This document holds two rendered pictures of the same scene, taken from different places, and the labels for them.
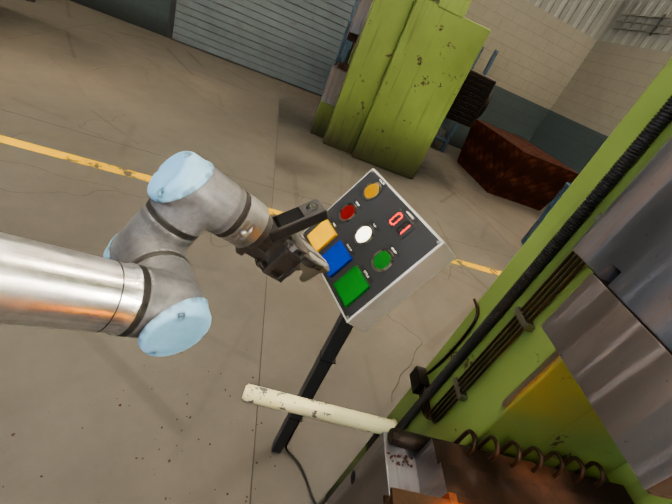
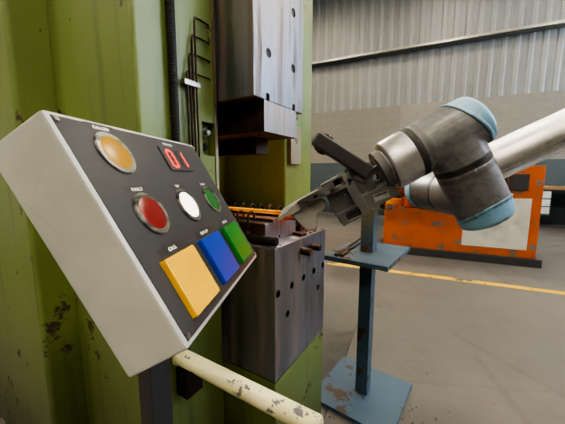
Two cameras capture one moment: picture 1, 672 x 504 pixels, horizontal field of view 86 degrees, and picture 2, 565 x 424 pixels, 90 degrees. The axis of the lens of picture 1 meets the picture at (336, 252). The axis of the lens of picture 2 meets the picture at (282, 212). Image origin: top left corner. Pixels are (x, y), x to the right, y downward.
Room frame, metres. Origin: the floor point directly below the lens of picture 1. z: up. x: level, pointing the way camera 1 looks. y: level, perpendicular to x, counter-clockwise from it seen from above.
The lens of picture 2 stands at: (1.02, 0.37, 1.14)
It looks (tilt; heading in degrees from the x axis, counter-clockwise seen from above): 7 degrees down; 224
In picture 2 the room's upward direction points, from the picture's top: straight up
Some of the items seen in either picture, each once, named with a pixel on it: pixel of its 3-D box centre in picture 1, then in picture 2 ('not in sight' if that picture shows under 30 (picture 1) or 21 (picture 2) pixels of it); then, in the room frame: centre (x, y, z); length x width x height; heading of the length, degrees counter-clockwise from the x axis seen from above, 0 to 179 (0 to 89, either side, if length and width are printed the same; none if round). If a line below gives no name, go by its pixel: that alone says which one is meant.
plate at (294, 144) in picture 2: not in sight; (294, 145); (0.04, -0.50, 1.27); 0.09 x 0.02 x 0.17; 12
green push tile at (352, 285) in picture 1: (352, 286); (235, 242); (0.70, -0.07, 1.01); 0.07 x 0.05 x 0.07; 37
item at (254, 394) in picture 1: (321, 411); (238, 385); (0.64, -0.15, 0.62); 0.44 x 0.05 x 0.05; 102
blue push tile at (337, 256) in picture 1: (336, 259); (218, 257); (0.78, -0.01, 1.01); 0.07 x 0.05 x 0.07; 37
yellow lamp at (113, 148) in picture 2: (371, 190); (116, 152); (0.91, -0.02, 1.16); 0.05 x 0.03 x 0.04; 12
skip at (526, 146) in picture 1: (509, 165); not in sight; (7.25, -2.27, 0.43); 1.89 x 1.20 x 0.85; 20
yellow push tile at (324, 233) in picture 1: (322, 236); (190, 279); (0.86, 0.05, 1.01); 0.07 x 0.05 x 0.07; 37
